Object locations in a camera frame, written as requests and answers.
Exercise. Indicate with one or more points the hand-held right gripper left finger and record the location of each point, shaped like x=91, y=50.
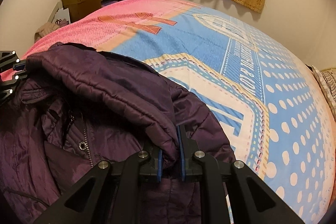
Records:
x=158, y=165

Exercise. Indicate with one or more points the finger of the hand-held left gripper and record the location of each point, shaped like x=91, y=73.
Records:
x=11, y=57
x=11, y=82

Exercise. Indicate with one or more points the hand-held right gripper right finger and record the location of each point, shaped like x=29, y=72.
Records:
x=181, y=153

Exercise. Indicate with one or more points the purple quilted jacket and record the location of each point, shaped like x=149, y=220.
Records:
x=105, y=98

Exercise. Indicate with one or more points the pile of clothes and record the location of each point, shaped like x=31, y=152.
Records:
x=47, y=31

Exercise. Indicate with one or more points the white paper bag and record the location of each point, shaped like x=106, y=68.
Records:
x=63, y=16

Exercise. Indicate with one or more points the pink and blue printed blanket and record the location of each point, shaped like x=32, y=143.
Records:
x=236, y=69

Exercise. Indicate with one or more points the purple flat box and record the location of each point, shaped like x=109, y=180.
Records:
x=109, y=2

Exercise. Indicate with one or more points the patterned pillow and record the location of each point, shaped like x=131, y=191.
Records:
x=328, y=85

